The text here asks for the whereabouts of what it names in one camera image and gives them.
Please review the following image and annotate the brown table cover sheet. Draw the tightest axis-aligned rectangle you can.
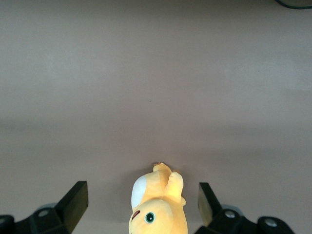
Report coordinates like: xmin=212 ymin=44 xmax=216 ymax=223
xmin=0 ymin=0 xmax=312 ymax=234

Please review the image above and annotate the dark curved cable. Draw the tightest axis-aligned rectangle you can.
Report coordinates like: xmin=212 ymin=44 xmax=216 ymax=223
xmin=274 ymin=0 xmax=312 ymax=10

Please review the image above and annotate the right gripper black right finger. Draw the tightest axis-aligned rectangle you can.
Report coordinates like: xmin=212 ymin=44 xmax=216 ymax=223
xmin=196 ymin=182 xmax=297 ymax=234

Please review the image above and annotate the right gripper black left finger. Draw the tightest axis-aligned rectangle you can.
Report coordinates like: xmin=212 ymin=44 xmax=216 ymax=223
xmin=0 ymin=180 xmax=89 ymax=234

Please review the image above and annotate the yellow plush toy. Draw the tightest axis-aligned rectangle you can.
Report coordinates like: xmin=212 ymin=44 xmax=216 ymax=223
xmin=128 ymin=162 xmax=189 ymax=234

